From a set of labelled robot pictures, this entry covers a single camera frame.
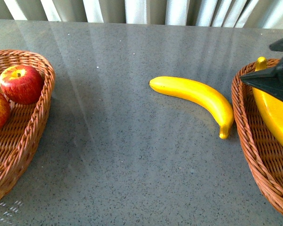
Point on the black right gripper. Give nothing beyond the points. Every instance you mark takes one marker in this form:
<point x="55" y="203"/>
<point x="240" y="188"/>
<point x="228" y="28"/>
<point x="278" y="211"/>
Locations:
<point x="269" y="80"/>

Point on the large yellow banana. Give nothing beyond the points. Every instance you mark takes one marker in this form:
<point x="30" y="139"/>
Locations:
<point x="271" y="111"/>

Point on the curved yellow banana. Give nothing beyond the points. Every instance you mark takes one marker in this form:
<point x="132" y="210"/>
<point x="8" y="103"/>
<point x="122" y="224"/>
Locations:
<point x="204" y="95"/>

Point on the dark red apple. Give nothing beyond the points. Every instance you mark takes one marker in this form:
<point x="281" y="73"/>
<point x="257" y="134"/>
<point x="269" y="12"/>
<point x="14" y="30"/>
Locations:
<point x="22" y="84"/>

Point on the white pleated curtain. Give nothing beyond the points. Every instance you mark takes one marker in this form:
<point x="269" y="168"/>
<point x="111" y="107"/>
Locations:
<point x="267" y="14"/>

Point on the right brown wicker basket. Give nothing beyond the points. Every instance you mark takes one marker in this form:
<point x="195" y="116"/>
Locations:
<point x="262" y="151"/>

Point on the brown wicker basket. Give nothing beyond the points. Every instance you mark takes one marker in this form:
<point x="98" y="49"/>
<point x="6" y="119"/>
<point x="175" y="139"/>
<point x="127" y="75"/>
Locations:
<point x="20" y="136"/>
<point x="262" y="151"/>

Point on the left brown wicker basket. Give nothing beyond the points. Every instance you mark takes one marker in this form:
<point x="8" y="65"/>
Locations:
<point x="20" y="136"/>

